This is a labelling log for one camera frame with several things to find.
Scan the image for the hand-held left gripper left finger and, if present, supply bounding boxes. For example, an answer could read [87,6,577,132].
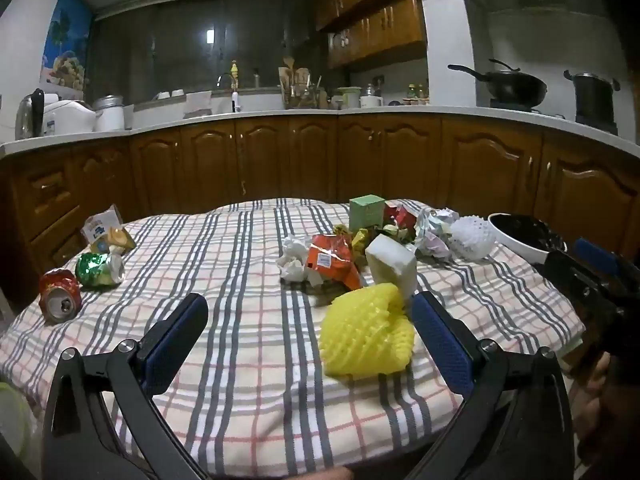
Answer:
[42,293,212,480]

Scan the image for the steel kettle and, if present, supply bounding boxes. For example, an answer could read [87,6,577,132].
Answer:
[15,89,47,141]

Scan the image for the crumpled white tissue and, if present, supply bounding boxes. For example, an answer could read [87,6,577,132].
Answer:
[277,236,311,282]

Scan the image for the crumpled yellow white packet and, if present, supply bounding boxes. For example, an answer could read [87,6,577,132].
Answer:
[81,205,123,253]

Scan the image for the dark kitchen window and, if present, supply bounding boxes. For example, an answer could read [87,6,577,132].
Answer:
[90,0,331,106]

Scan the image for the orange snack packet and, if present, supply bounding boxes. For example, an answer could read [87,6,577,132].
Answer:
[306,233,362,291]

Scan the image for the wooden base cabinets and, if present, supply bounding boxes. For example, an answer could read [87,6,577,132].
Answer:
[0,112,640,306]

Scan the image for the utensil holder with wooden utensils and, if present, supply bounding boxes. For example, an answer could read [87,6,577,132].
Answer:
[278,55,315,110]

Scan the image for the crushed green can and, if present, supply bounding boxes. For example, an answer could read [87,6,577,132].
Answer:
[75,251,126,288]

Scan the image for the pale green box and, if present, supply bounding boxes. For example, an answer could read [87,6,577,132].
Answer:
[348,194,387,231]

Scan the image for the white pot with metal lid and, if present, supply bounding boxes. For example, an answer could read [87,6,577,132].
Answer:
[92,94,126,132]

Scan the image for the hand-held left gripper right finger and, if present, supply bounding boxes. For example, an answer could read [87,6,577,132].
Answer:
[400,290,576,480]

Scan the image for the wall poster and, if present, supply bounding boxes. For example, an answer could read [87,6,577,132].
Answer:
[40,0,95,95]

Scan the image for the black cooking pot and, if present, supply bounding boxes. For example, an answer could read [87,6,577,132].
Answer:
[564,70,622,133]

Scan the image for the person's right hand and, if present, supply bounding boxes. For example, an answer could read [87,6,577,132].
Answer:
[572,350,613,461]

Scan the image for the white foam block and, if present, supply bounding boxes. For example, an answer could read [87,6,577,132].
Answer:
[365,235,418,301]

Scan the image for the white foam fruit net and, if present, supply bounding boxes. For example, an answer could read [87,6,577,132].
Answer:
[447,215,498,262]

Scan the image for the white rice cooker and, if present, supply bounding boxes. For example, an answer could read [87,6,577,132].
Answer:
[42,99,97,136]

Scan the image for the crumpled printed paper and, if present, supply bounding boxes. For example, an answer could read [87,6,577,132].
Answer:
[414,207,460,261]

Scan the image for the black wok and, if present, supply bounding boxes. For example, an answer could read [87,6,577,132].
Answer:
[447,58,547,106]

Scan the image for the gold candy wrapper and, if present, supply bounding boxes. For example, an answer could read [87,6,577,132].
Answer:
[334,225,372,252]

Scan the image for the red wrapper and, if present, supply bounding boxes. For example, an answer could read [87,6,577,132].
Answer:
[384,203,418,236]

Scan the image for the white kitchen countertop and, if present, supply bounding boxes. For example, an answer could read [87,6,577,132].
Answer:
[0,104,640,160]

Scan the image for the white bin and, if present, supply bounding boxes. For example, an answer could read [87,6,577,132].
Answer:
[487,212,568,265]

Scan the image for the tan paper packet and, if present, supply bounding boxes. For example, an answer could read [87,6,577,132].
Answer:
[105,227,137,254]

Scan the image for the yellow foam fruit net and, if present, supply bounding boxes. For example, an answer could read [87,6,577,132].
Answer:
[319,282,416,380]

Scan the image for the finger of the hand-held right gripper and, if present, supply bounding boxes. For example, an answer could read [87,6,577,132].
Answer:
[572,237,623,281]
[544,250,603,311]

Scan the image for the plaid table cloth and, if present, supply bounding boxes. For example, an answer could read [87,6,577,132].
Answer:
[0,197,586,480]

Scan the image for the crushed red can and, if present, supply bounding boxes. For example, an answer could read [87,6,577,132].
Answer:
[39,269,83,324]

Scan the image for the wooden wall cabinets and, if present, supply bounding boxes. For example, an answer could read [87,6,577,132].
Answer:
[314,0,446,71]

